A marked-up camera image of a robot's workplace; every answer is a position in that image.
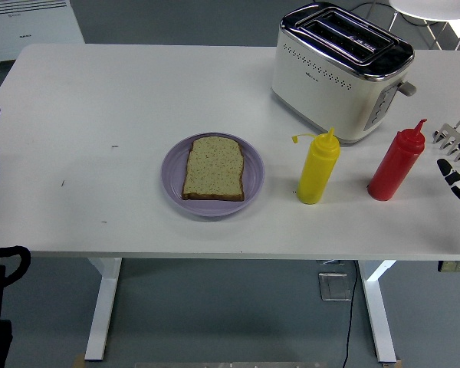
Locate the red squeeze bottle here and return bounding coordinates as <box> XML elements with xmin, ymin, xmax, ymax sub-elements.
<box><xmin>366</xmin><ymin>118</ymin><xmax>429</xmax><ymax>202</ymax></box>

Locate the seeded bread slice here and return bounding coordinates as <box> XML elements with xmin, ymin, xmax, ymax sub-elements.
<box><xmin>181</xmin><ymin>136</ymin><xmax>245</xmax><ymax>202</ymax></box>

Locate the white panel heater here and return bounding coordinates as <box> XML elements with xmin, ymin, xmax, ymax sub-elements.
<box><xmin>0</xmin><ymin>0</ymin><xmax>86</xmax><ymax>76</ymax></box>

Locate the white table leg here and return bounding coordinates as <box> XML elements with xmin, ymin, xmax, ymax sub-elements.
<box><xmin>358</xmin><ymin>260</ymin><xmax>398</xmax><ymax>364</ymax></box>
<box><xmin>84</xmin><ymin>257</ymin><xmax>123</xmax><ymax>362</ymax></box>

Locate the yellow squeeze bottle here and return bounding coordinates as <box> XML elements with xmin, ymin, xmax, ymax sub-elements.
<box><xmin>290</xmin><ymin>127</ymin><xmax>342</xmax><ymax>205</ymax></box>

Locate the white chrome two-slot toaster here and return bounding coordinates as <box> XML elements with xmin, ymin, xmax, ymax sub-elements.
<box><xmin>271</xmin><ymin>2</ymin><xmax>418</xmax><ymax>146</ymax></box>

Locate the purple round plate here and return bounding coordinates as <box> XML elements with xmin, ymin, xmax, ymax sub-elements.
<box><xmin>160</xmin><ymin>132</ymin><xmax>266</xmax><ymax>219</ymax></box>

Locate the white round stool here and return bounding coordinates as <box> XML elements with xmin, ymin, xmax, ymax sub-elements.
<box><xmin>386</xmin><ymin>0</ymin><xmax>460</xmax><ymax>51</ymax></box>

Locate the black floor cable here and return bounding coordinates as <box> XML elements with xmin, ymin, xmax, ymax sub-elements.
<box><xmin>342</xmin><ymin>260</ymin><xmax>360</xmax><ymax>368</ymax></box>

